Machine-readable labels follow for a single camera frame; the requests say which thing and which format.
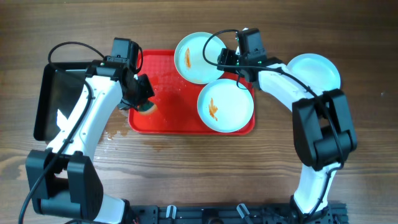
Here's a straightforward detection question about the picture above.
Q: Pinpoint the light blue plate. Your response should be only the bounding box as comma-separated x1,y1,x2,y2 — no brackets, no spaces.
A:
174,32,224,85
197,78,254,133
287,54,341,94

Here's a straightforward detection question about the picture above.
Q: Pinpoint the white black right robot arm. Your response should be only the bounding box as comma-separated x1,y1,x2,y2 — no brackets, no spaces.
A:
216,48,358,223

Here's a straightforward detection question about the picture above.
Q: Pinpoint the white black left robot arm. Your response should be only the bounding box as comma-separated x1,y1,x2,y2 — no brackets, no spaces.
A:
25,60,154,223

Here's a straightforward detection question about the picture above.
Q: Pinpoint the red plastic tray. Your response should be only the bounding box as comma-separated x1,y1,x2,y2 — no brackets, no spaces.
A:
128,49,221,135

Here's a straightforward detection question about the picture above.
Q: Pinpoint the black plastic tray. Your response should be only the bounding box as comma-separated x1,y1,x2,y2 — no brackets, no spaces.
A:
34,62,89,141

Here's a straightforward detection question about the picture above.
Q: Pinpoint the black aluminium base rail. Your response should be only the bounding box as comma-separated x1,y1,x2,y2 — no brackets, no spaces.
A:
124,202,348,224

